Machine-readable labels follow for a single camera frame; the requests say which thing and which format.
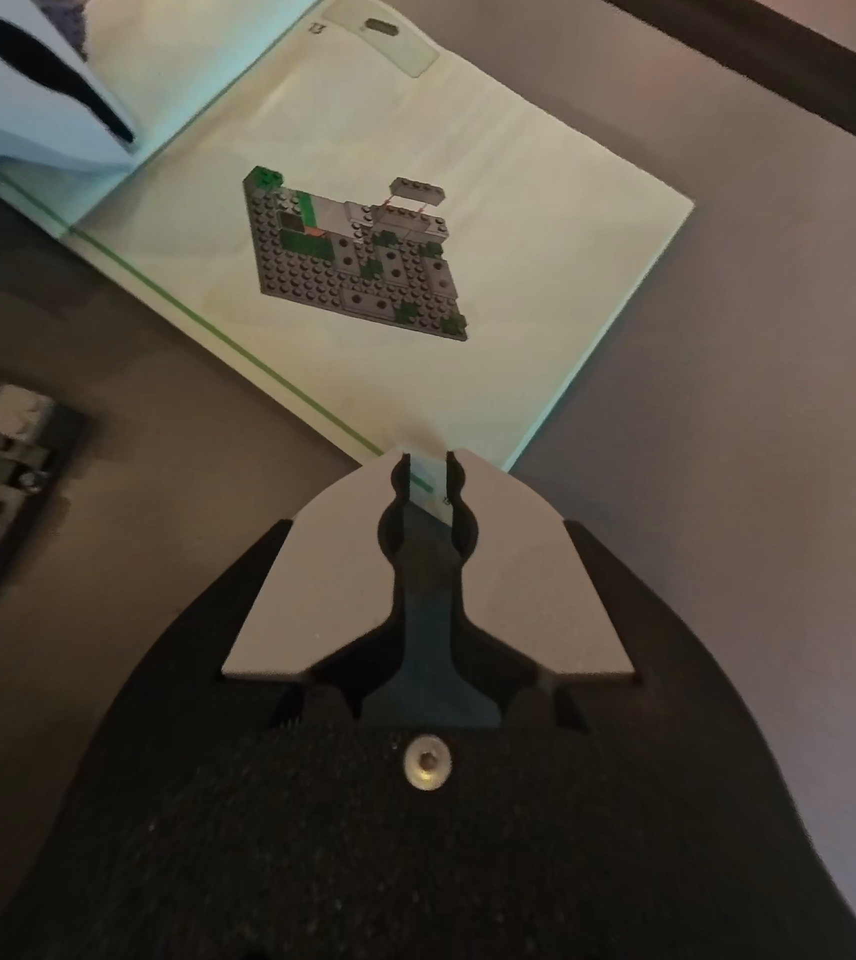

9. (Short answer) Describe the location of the grey desk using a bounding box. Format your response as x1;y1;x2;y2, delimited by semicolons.
754;0;856;80
0;0;856;960

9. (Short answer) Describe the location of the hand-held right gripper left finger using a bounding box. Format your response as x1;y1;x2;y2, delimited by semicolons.
221;447;410;684

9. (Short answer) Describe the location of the open instruction booklet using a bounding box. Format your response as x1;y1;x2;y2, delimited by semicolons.
0;0;695;470

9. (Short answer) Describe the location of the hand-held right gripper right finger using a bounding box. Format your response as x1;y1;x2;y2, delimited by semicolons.
446;447;637;681

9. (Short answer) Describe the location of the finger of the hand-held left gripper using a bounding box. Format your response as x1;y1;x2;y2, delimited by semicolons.
0;0;138;145
0;30;137;183

